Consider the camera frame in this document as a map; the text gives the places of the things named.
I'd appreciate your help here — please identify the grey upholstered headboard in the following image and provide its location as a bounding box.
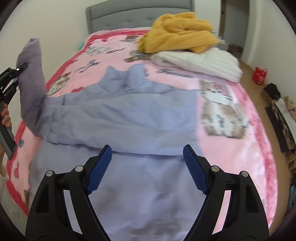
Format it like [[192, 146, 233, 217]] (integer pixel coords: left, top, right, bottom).
[[86, 0, 195, 34]]

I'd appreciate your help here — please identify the red bag on floor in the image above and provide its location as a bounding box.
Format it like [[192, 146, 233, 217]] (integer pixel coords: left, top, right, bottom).
[[252, 67, 267, 85]]

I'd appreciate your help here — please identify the person's left hand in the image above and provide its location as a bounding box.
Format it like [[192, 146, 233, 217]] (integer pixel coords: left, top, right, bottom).
[[1, 108, 12, 129]]

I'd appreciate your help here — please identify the yellow fleece garment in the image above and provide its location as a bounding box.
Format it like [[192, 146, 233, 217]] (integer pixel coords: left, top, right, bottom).
[[138, 12, 220, 54]]

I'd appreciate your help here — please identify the lavender puffer jacket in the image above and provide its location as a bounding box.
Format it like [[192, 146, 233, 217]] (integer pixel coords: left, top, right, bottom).
[[17, 39, 205, 240]]

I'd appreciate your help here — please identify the pink cat print blanket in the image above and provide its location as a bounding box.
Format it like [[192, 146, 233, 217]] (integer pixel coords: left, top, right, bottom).
[[6, 29, 278, 223]]

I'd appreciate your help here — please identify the white quilted jacket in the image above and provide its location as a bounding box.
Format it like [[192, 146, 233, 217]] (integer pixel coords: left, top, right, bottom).
[[150, 47, 243, 83]]

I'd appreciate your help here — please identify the dark clothes pile on floor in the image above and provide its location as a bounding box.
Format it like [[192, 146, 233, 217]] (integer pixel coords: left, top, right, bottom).
[[261, 83, 295, 164]]

